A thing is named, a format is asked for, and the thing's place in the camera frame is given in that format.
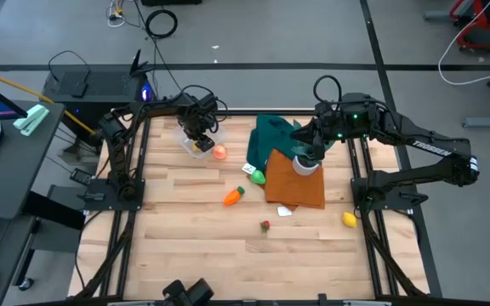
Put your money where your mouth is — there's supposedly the black desk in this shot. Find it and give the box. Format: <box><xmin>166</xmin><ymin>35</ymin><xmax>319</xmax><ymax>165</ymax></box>
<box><xmin>0</xmin><ymin>99</ymin><xmax>66</xmax><ymax>306</ymax></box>

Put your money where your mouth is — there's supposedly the red and black cart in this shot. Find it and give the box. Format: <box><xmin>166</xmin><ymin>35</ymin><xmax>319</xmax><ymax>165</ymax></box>
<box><xmin>448</xmin><ymin>0</ymin><xmax>490</xmax><ymax>52</ymax></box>

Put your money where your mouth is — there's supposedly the black computer tower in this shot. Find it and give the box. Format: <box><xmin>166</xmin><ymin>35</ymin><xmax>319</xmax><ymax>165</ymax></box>
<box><xmin>42</xmin><ymin>70</ymin><xmax>155</xmax><ymax>128</ymax></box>

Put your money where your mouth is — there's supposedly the white and yellow cable bundle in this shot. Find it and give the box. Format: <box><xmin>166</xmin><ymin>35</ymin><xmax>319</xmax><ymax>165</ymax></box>
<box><xmin>107</xmin><ymin>0</ymin><xmax>128</xmax><ymax>29</ymax></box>

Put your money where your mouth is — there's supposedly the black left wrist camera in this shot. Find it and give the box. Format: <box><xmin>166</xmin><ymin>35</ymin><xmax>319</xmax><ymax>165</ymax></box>
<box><xmin>193</xmin><ymin>133</ymin><xmax>217</xmax><ymax>154</ymax></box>

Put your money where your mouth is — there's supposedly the black wifi antenna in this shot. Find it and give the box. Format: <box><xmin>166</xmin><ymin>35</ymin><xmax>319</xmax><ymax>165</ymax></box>
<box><xmin>128</xmin><ymin>48</ymin><xmax>156</xmax><ymax>78</ymax></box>

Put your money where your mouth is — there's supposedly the orange cloth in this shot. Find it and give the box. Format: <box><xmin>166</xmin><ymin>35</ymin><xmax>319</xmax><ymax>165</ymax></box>
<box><xmin>264</xmin><ymin>148</ymin><xmax>327</xmax><ymax>213</ymax></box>

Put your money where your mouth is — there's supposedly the clear plastic tupperware container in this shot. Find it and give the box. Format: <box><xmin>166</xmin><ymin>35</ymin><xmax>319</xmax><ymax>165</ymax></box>
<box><xmin>173</xmin><ymin>122</ymin><xmax>227</xmax><ymax>161</ymax></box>

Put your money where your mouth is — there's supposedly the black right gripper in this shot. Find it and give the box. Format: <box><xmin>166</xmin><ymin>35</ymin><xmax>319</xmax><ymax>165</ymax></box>
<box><xmin>289</xmin><ymin>101</ymin><xmax>351</xmax><ymax>145</ymax></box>

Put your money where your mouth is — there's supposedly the green toy pear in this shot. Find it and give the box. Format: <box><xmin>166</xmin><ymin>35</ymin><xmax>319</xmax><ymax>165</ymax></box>
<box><xmin>249</xmin><ymin>169</ymin><xmax>267</xmax><ymax>186</ymax></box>

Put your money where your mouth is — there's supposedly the mint green stapler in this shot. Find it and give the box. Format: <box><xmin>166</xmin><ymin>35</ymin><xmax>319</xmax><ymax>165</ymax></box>
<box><xmin>13</xmin><ymin>104</ymin><xmax>51</xmax><ymax>137</ymax></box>

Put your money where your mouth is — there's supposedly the orange toy carrot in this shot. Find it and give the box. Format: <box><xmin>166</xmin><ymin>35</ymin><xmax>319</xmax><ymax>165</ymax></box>
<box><xmin>222</xmin><ymin>185</ymin><xmax>246</xmax><ymax>207</ymax></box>

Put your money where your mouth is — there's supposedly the black power brick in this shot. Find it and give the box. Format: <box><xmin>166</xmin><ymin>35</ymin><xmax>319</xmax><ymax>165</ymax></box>
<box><xmin>69</xmin><ymin>167</ymin><xmax>95</xmax><ymax>187</ymax></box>

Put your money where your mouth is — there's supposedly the dark green cloth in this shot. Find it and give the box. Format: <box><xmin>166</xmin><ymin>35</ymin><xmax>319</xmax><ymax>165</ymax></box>
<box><xmin>246</xmin><ymin>114</ymin><xmax>338</xmax><ymax>173</ymax></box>

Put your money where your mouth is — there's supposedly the black bulky object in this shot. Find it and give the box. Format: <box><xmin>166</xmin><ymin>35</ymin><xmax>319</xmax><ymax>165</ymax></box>
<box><xmin>162</xmin><ymin>278</ymin><xmax>215</xmax><ymax>306</ymax></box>

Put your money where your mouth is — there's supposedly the small black box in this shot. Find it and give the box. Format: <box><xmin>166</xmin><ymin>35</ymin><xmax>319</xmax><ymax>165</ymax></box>
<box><xmin>66</xmin><ymin>80</ymin><xmax>89</xmax><ymax>99</ymax></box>

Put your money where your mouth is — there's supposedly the coiled black cable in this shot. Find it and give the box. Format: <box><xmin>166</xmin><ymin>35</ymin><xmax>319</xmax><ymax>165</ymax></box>
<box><xmin>145</xmin><ymin>8</ymin><xmax>179</xmax><ymax>40</ymax></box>

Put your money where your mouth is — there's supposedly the green plant in white pot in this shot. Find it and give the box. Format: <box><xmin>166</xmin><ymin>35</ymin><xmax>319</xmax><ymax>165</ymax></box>
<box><xmin>290</xmin><ymin>127</ymin><xmax>338</xmax><ymax>178</ymax></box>

